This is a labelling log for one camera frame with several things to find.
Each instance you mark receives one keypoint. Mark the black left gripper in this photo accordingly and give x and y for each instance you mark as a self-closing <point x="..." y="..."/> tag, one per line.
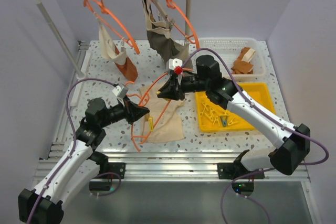
<point x="129" y="108"/>

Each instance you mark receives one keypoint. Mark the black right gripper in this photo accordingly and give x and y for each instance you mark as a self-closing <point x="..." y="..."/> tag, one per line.
<point x="173" y="89"/>

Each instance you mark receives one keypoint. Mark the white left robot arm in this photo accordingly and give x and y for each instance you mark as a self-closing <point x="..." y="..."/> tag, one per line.
<point x="81" y="162"/>

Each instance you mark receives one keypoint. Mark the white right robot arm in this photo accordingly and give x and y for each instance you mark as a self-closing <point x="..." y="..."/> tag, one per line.
<point x="289" y="145"/>

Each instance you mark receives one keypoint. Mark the orange hanging underwear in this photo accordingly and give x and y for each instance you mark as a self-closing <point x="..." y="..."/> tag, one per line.
<point x="125" y="65"/>

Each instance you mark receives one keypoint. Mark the grey hanging underwear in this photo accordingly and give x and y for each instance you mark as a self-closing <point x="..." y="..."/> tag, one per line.
<point x="160" y="38"/>

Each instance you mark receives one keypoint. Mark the beige hanging underwear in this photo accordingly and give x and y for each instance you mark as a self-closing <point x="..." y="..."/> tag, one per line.
<point x="108" y="48"/>

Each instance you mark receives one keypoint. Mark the brown and cream underwear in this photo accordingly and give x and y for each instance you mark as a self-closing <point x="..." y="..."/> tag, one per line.
<point x="242" y="64"/>

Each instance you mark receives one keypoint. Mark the wooden clip hanger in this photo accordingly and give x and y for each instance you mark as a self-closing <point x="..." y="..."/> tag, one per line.
<point x="160" y="6"/>

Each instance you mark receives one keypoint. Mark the orange hanger with clothes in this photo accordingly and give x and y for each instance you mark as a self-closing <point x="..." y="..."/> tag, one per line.
<point x="110" y="20"/>

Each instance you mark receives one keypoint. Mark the pile of cream clothespins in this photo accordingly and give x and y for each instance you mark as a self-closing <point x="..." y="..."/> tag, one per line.
<point x="209" y="117"/>

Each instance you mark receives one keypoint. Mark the yellow plastic tray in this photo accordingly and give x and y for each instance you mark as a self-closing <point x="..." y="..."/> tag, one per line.
<point x="258" y="91"/>

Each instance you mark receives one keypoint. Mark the teal clothespin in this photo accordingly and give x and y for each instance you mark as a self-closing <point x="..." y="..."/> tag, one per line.
<point x="224" y="120"/>

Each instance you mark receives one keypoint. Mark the white plastic basket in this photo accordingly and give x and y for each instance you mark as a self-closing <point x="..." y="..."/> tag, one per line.
<point x="229" y="48"/>

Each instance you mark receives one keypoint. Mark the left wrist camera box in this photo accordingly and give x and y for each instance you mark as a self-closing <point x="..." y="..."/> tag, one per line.
<point x="120" y="91"/>

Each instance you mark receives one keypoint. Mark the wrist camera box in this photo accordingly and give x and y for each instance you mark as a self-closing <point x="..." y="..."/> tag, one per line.
<point x="175" y="65"/>
<point x="120" y="91"/>

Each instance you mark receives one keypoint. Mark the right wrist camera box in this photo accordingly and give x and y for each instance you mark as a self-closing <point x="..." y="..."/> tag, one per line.
<point x="175" y="65"/>

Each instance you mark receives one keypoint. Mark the aluminium rail frame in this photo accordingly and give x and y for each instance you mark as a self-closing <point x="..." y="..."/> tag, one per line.
<point x="194" y="157"/>

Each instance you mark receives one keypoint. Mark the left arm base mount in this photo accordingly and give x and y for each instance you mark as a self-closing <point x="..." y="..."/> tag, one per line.
<point x="111" y="172"/>

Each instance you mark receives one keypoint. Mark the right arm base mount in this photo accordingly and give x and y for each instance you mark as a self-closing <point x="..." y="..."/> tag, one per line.
<point x="236" y="169"/>

